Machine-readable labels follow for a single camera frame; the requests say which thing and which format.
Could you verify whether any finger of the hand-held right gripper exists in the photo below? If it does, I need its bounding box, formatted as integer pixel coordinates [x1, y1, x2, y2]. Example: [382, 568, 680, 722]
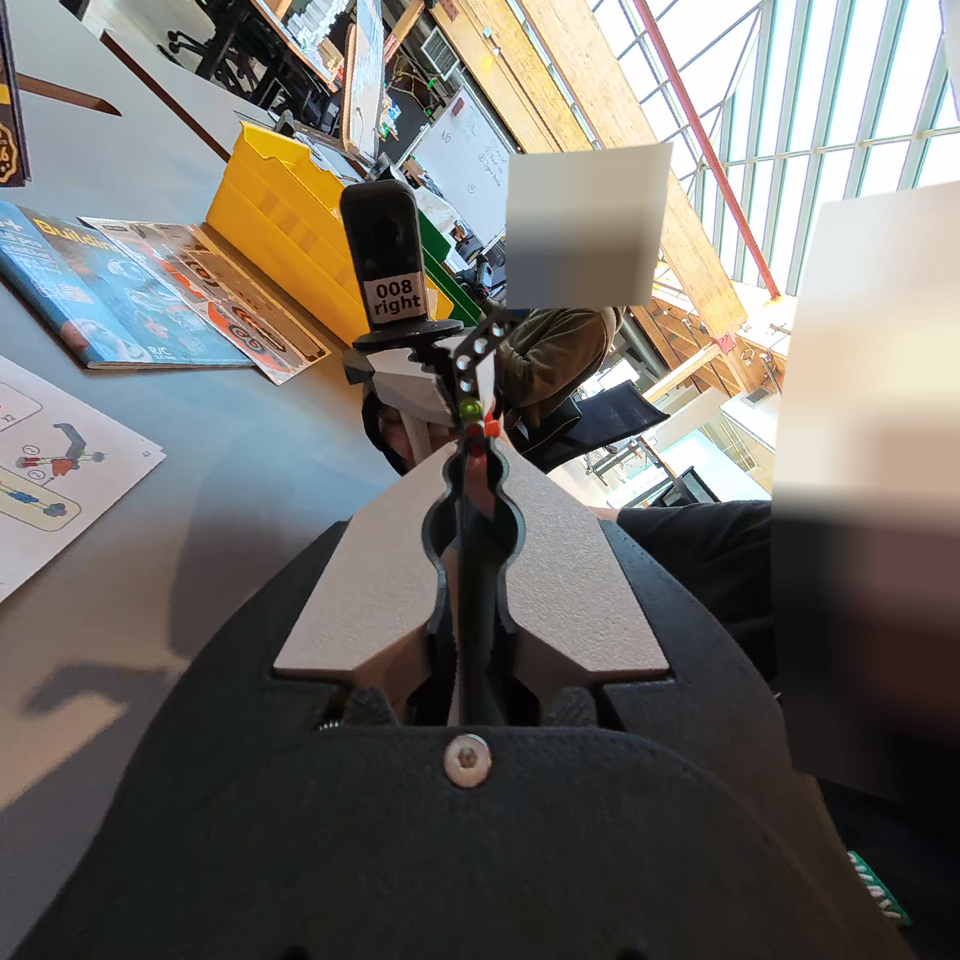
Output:
[369, 347, 460, 430]
[437, 332, 500, 421]

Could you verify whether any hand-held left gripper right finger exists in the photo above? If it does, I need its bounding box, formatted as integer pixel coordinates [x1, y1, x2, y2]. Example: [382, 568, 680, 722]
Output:
[491, 438, 672, 727]

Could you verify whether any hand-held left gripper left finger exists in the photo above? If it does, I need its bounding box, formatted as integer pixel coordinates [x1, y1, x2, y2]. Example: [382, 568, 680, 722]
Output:
[272, 441, 462, 725]

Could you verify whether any grey bent beam with pins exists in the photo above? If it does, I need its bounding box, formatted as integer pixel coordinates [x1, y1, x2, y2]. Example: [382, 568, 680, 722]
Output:
[452, 303, 520, 460]

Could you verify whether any person's right hand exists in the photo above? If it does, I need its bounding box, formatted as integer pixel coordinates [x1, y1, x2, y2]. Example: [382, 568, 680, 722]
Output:
[377, 414, 425, 479]

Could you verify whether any green storage bin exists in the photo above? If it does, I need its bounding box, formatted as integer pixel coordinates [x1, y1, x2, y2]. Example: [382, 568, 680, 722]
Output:
[416, 210, 485, 327]

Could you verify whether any yellow storage bin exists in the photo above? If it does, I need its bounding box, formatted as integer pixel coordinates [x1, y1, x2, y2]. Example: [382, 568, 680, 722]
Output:
[206, 121, 459, 346]

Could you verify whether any whiteboard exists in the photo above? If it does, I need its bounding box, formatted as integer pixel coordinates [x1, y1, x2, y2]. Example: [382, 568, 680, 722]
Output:
[412, 82, 511, 249]

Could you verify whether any person's black shirt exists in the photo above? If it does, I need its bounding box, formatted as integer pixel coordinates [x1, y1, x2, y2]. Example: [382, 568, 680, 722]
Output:
[615, 498, 960, 960]

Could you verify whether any dark mesh office chair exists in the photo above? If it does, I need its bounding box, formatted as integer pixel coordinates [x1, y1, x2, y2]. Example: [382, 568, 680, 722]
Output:
[517, 378, 671, 474]

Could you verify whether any white paper sign board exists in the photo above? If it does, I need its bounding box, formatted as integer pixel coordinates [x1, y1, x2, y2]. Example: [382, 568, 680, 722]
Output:
[341, 0, 387, 162]

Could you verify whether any black framed screen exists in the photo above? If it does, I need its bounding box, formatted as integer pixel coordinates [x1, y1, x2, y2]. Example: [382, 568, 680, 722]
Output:
[648, 465, 721, 511]

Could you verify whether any robot sticker sheet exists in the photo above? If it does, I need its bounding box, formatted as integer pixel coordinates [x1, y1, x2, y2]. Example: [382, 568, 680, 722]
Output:
[78, 217, 331, 387]

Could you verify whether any white air vent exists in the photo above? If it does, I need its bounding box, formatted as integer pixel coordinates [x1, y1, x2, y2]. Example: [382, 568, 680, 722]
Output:
[420, 30, 462, 76]

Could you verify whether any blue closed manual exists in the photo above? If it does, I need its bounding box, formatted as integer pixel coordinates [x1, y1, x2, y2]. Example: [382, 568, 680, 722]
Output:
[0, 198, 256, 370]

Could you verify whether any red pipe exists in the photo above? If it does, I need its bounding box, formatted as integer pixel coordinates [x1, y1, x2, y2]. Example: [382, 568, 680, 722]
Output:
[633, 0, 781, 297]

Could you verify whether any open instruction booklet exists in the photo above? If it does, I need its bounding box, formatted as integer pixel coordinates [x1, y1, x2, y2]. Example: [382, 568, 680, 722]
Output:
[0, 356, 168, 605]

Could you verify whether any blue robot kit box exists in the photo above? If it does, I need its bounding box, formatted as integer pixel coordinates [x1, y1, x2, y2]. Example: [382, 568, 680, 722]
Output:
[0, 0, 33, 189]

